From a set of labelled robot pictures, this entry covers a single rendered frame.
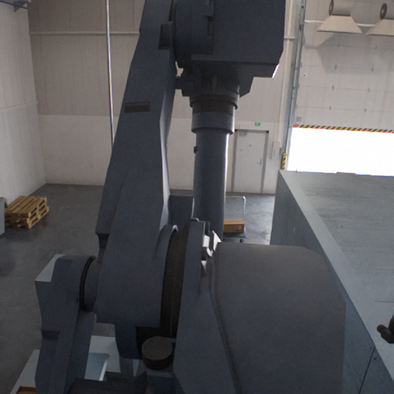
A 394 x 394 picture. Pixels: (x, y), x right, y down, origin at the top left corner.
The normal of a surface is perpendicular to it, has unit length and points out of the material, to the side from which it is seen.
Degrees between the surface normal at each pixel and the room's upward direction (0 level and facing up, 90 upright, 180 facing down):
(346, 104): 90
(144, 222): 30
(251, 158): 90
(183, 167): 90
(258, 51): 74
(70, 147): 90
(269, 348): 16
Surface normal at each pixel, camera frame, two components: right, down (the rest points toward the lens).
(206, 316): 0.00, -0.70
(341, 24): -0.05, 0.21
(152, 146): -0.04, -0.40
